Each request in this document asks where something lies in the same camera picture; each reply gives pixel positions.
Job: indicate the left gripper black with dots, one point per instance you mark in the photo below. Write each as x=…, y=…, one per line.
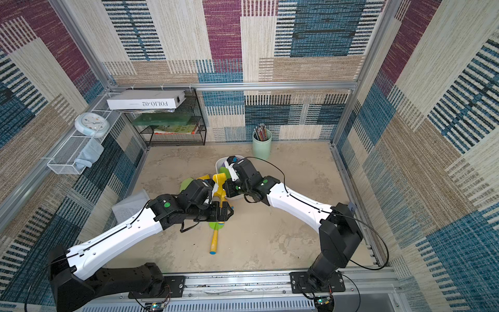
x=216, y=216

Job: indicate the pale green trowel wooden handle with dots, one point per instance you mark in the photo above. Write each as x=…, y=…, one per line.
x=185, y=184

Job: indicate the green trowel yellow handle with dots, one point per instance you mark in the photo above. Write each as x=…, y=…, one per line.
x=214, y=238

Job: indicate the white plastic storage box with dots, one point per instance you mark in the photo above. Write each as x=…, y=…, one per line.
x=220, y=162

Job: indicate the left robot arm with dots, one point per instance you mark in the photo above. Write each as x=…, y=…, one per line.
x=77, y=275

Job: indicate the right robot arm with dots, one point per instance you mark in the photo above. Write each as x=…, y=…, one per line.
x=339, y=233

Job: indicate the white folio box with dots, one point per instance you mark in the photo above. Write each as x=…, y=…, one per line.
x=146, y=100

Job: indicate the mint green pencil cup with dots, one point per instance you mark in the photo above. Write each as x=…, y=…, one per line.
x=262, y=149

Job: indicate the coloured pencils bundle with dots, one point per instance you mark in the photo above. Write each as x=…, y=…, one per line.
x=261, y=133

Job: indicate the colourful book on shelf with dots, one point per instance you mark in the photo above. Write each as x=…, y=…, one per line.
x=176, y=130

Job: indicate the green book on shelf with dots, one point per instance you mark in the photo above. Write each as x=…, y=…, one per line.
x=162, y=119

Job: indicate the light blue cloth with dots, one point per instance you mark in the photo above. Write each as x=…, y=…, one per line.
x=89, y=155

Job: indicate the white round clock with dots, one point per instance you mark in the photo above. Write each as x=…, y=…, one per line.
x=92, y=125

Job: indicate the yellow scoop brown wooden handle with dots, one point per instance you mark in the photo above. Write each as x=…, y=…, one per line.
x=205, y=177

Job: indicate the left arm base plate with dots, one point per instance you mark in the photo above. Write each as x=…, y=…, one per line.
x=173, y=284

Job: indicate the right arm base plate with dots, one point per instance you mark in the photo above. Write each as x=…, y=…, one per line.
x=302, y=282

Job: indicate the white wire basket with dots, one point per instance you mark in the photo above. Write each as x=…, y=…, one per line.
x=62, y=160

